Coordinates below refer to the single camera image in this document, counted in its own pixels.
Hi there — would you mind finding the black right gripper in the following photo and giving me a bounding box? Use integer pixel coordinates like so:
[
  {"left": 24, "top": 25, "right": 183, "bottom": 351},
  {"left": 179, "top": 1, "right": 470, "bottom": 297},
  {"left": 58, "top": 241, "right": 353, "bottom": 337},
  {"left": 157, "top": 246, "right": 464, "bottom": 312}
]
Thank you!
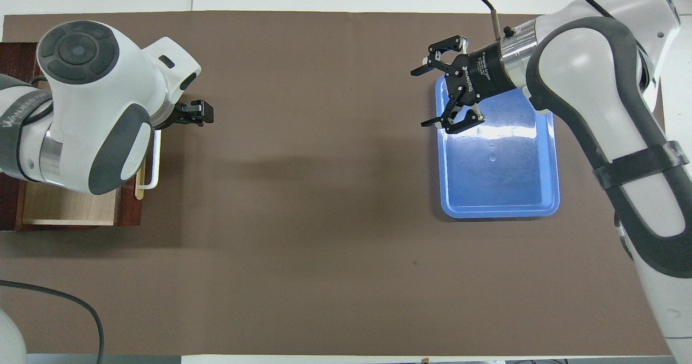
[{"left": 411, "top": 36, "right": 518, "bottom": 134}]

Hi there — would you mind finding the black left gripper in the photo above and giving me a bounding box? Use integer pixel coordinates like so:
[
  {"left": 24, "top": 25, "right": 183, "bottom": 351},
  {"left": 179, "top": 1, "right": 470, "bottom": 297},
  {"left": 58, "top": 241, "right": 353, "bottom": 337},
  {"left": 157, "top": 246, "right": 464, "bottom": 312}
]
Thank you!
[{"left": 160, "top": 100, "right": 215, "bottom": 130}]

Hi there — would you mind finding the wooden drawer with white handle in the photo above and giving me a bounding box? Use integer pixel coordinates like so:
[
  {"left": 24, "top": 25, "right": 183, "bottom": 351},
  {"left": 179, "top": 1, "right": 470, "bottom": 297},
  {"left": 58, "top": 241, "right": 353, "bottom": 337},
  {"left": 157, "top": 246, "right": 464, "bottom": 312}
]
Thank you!
[{"left": 21, "top": 129, "right": 163, "bottom": 228}]

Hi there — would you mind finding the blue plastic tray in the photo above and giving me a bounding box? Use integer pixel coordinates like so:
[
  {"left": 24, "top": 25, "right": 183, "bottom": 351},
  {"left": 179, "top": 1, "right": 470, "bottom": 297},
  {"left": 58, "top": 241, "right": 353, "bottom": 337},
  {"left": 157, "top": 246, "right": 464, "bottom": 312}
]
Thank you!
[{"left": 435, "top": 75, "right": 561, "bottom": 220}]

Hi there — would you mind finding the brown table mat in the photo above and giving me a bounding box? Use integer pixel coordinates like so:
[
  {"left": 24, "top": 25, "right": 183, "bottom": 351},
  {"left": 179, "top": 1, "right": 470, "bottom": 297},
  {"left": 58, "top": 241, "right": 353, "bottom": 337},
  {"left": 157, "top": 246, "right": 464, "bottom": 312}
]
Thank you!
[{"left": 0, "top": 10, "right": 688, "bottom": 356}]

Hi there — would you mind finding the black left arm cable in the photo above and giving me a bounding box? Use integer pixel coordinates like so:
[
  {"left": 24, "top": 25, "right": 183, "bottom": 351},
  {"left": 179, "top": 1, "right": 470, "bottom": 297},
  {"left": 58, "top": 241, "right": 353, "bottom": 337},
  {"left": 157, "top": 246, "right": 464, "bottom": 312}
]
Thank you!
[{"left": 0, "top": 280, "right": 104, "bottom": 364}]

